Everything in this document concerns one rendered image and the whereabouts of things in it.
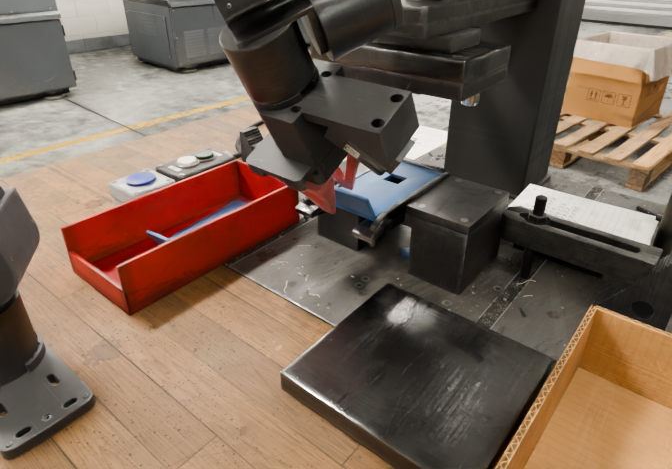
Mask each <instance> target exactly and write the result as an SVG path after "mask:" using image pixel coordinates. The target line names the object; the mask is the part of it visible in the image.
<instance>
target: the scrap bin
mask: <svg viewBox="0 0 672 469"><path fill-rule="evenodd" d="M236 200H239V201H242V202H245V203H248V204H246V205H244V206H241V207H239V208H237V209H235V210H233V211H231V212H229V213H227V214H225V215H222V216H220V217H218V218H216V219H214V220H212V221H210V222H208V223H206V224H203V225H201V226H199V227H197V228H195V229H193V230H191V231H189V232H186V233H184V234H182V235H180V236H178V237H176V238H174V239H172V240H170V241H167V242H165V243H163V244H161V245H159V244H158V243H157V242H156V241H154V240H153V239H152V238H151V237H150V236H149V235H148V234H147V233H146V231H147V230H150V231H152V232H155V233H157V234H159V235H162V236H164V237H167V238H170V237H172V236H173V234H175V233H177V232H179V231H181V230H182V229H184V228H186V227H188V226H190V225H191V224H193V223H195V222H197V221H199V220H200V219H202V218H204V217H206V216H207V215H209V214H211V213H213V212H215V211H216V210H218V209H220V208H222V207H224V206H225V205H227V204H229V203H231V202H233V201H236ZM298 204H299V193H298V191H297V190H295V189H293V188H290V187H288V186H287V185H286V184H284V183H282V182H280V181H278V180H276V179H274V178H272V177H270V176H269V175H266V176H265V177H262V176H260V175H257V174H255V173H253V172H252V170H251V169H250V167H249V166H248V164H247V163H246V162H243V161H240V160H238V159H236V160H233V161H231V162H228V163H225V164H223V165H220V166H218V167H215V168H213V169H210V170H207V171H205V172H202V173H200V174H197V175H194V176H192V177H189V178H187V179H184V180H181V181H179V182H176V183H174V184H171V185H168V186H166V187H163V188H161V189H158V190H155V191H153V192H150V193H148V194H145V195H142V196H140V197H137V198H135V199H132V200H130V201H127V202H124V203H122V204H119V205H117V206H114V207H111V208H109V209H106V210H104V211H101V212H98V213H96V214H93V215H91V216H88V217H85V218H83V219H80V220H78V221H75V222H72V223H70V224H67V225H65V226H62V227H60V230H61V233H62V236H63V240H64V243H65V246H66V249H67V252H68V256H69V259H70V262H71V265H72V269H73V272H74V273H75V274H77V275H78V276H79V277H81V278H82V279H83V280H85V281H86V282H87V283H88V284H90V285H91V286H92V287H94V288H95V289H96V290H98V291H99V292H100V293H101V294H103V295H104V296H105V297H107V298H108V299H109V300H111V301H112V302H113V303H115V304H116V305H117V306H118V307H120V308H121V309H122V310H124V311H125V312H126V313H128V314H129V315H133V314H135V313H137V312H138V311H140V310H142V309H144V308H146V307H147V306H149V305H151V304H153V303H155V302H156V301H158V300H160V299H162V298H164V297H165V296H167V295H169V294H171V293H173V292H174V291H176V290H178V289H180V288H181V287H183V286H185V285H187V284H189V283H190V282H192V281H194V280H196V279H198V278H199V277H201V276H203V275H205V274H207V273H208V272H210V271H212V270H214V269H216V268H217V267H219V266H221V265H223V264H225V263H226V262H228V261H230V260H232V259H234V258H235V257H237V256H239V255H241V254H243V253H244V252H246V251H248V250H250V249H252V248H253V247H255V246H257V245H259V244H261V243H262V242H264V241H266V240H268V239H269V238H271V237H273V236H275V235H277V234H278V233H280V232H282V231H284V230H286V229H287V228H289V227H291V226H293V225H295V224H296V223H298V222H299V221H300V217H299V213H297V212H296V209H295V207H296V206H297V205H298Z"/></svg>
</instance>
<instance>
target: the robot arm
mask: <svg viewBox="0 0 672 469"><path fill-rule="evenodd" d="M214 1H215V3H216V5H217V7H218V9H219V11H220V13H221V15H222V16H223V18H224V20H225V23H226V25H225V26H224V28H223V29H222V31H221V33H220V35H219V43H220V46H221V47H222V49H223V51H224V53H225V54H226V56H227V58H228V60H229V62H230V63H231V65H232V67H233V69H234V71H235V72H236V74H237V76H238V78H239V79H240V81H241V83H242V85H243V87H244V88H245V90H246V92H247V94H248V96H249V97H250V99H251V101H252V103H253V105H254V106H255V108H256V110H257V112H258V113H259V115H260V117H261V119H262V121H263V122H264V124H265V126H266V128H267V130H268V131H269V133H268V134H267V136H266V137H265V138H264V139H263V140H262V141H261V142H260V143H259V145H258V146H257V147H256V148H255V149H254V150H253V151H252V153H251V154H250V155H249V156H248V157H247V159H246V163H247V164H248V166H249V167H250V169H251V170H252V172H253V173H255V174H257V175H260V176H262V177H265V176H266V175H269V176H270V177H272V178H274V179H276V180H278V181H280V182H282V183H284V184H286V185H287V186H288V187H290V188H293V189H295V190H297V191H299V192H301V193H302V194H304V195H305V196H306V197H307V198H309V199H310V200H311V201H312V202H314V203H315V204H316V205H317V206H318V207H320V208H321V209H322V210H323V211H326V212H328V213H330V214H335V212H336V201H335V184H334V178H335V179H336V180H337V182H338V183H339V184H340V185H341V186H342V187H344V188H347V189H349V190H353V188H354V183H355V179H356V174H357V170H358V166H359V163H362V164H363V165H364V166H366V167H367V168H368V169H370V170H371V171H372V172H374V173H375V174H376V175H378V176H382V175H383V174H384V173H385V172H387V173H389V174H390V175H391V174H392V173H393V171H394V170H395V169H396V168H397V167H398V166H399V165H400V164H401V162H402V161H403V159H404V158H405V157H406V155H407V154H408V152H409V151H410V150H411V148H412V147H413V146H414V144H415V142H414V141H413V140H412V139H411V137H412V136H413V135H414V133H415V132H416V130H417V129H418V128H419V121H418V117H417V112H416V108H415V104H414V100H413V95H412V91H407V90H403V89H398V88H393V87H389V86H384V85H380V84H375V83H370V82H366V81H361V80H357V79H352V78H347V77H346V76H345V73H344V70H343V67H342V65H341V64H336V63H331V62H326V61H322V60H317V59H313V58H312V57H311V54H310V52H309V49H308V47H307V44H306V42H305V39H304V37H303V35H302V32H301V30H300V27H299V25H298V22H297V19H299V18H301V20H302V22H303V25H304V27H305V29H306V32H307V34H308V36H309V38H310V40H311V42H312V44H313V45H314V47H315V49H316V51H317V52H318V53H319V55H323V54H325V53H326V55H327V56H328V57H329V59H330V60H331V61H334V60H336V59H338V58H340V57H342V56H344V55H346V54H347V53H349V52H351V51H353V50H355V49H357V48H359V47H361V46H363V45H365V44H367V43H369V42H371V41H373V40H375V39H377V38H379V37H381V36H383V35H385V34H386V33H388V32H390V31H392V30H394V29H396V28H398V27H400V26H402V24H403V21H404V13H403V6H402V2H401V0H266V1H265V0H214ZM263 1H264V2H263ZM261 2H262V3H261ZM259 3H260V4H259ZM257 4H258V5H257ZM234 16H235V17H234ZM232 17H233V18H232ZM230 18H231V19H230ZM228 19H229V20H228ZM226 20H227V21H226ZM346 156H347V160H346V170H345V175H344V174H343V172H342V170H341V168H340V166H339V165H340V164H341V163H342V162H343V160H344V159H345V158H346ZM332 175H333V176H332ZM333 177H334V178H333ZM39 241H40V233H39V229H38V226H37V224H36V222H35V221H34V219H33V217H32V215H31V214H30V212H29V210H28V208H27V207H26V205H25V203H24V201H23V200H22V198H21V196H20V195H19V193H18V191H17V189H16V188H15V187H10V188H6V189H2V187H1V185H0V413H2V412H6V413H7V414H6V415H4V416H0V454H1V456H2V457H3V458H4V459H6V460H12V459H16V458H18V457H20V456H22V455H24V454H25V453H27V452H28V451H30V450H31V449H33V448H34V447H36V446H37V445H39V444H40V443H42V442H43V441H45V440H46V439H48V438H49V437H51V436H53V435H54V434H56V433H57V432H59V431H60V430H62V429H63V428H65V427H66V426H68V425H69V424H71V423H72V422H74V421H75V420H77V419H78V418H80V417H81V416H83V415H84V414H86V413H88V412H89V411H90V410H91V409H92V408H93V407H94V405H95V398H94V395H93V392H92V390H91V389H90V388H89V387H88V386H87V385H86V384H85V383H84V382H83V381H82V380H81V379H80V378H79V377H78V376H77V375H76V374H75V373H74V372H73V371H72V370H71V369H70V368H69V367H68V366H67V365H66V364H65V363H64V362H63V361H62V360H61V359H60V358H59V357H58V356H57V355H56V354H55V353H54V352H53V351H52V350H51V349H50V348H49V347H48V346H47V345H46V344H45V343H44V341H43V339H42V337H38V336H37V334H36V332H35V330H34V329H33V326H32V324H31V321H30V319H29V316H28V313H27V311H26V308H25V306H24V303H23V300H22V298H21V295H20V292H19V290H18V288H17V287H18V285H19V283H20V281H21V279H22V277H23V275H24V273H25V271H26V269H27V267H28V265H29V263H30V261H31V259H32V257H33V255H34V253H35V251H36V249H37V247H38V245H39ZM54 382H56V383H58V384H57V385H52V384H51V383H54Z"/></svg>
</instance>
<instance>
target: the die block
mask: <svg viewBox="0 0 672 469"><path fill-rule="evenodd" d="M507 203H508V201H507V202H506V203H505V204H504V205H502V206H501V207H500V208H499V209H498V210H497V211H496V212H494V213H493V214H492V215H491V216H490V217H489V218H488V219H486V220H485V221H484V222H483V223H482V224H481V225H480V226H478V227H477V228H476V229H475V230H474V231H473V232H472V233H470V234H469V235H468V236H467V235H464V234H461V233H459V232H456V231H453V230H450V229H447V228H445V227H442V226H439V225H436V224H434V223H431V222H428V221H425V220H422V219H420V218H417V217H414V216H411V215H408V214H406V213H405V221H404V222H402V223H401V224H402V225H404V226H407V227H410V228H411V237H410V249H409V261H408V274H410V275H413V276H415V277H417V278H420V279H422V280H424V281H427V282H429V283H431V284H433V285H436V286H438V287H440V288H443V289H445V290H447V291H450V292H452V293H454V294H456V295H460V294H461V293H462V292H463V291H464V290H465V289H466V288H467V287H468V285H469V284H470V283H471V282H472V281H473V280H474V279H475V278H476V277H477V276H478V275H479V274H480V273H481V272H482V271H483V270H484V269H485V268H486V267H487V266H488V265H489V264H490V263H491V262H492V261H493V260H494V259H495V258H496V257H497V256H498V251H499V246H500V240H501V232H500V223H501V218H502V213H503V212H504V211H505V210H506V208H507ZM366 219H367V218H364V217H361V216H359V215H356V214H353V213H351V212H348V211H346V210H343V209H340V208H338V207H336V212H335V214H330V213H328V212H326V213H323V214H321V215H318V234H319V235H321V236H323V237H325V238H328V239H330V240H332V241H335V242H337V243H339V244H341V245H344V246H346V247H348V248H351V249H353V250H355V251H359V250H361V249H362V248H364V247H365V246H367V245H368V244H369V242H366V241H364V240H361V239H359V238H357V237H354V236H353V233H352V231H353V229H354V228H355V227H356V226H357V225H359V224H360V223H361V222H363V221H365V220H366Z"/></svg>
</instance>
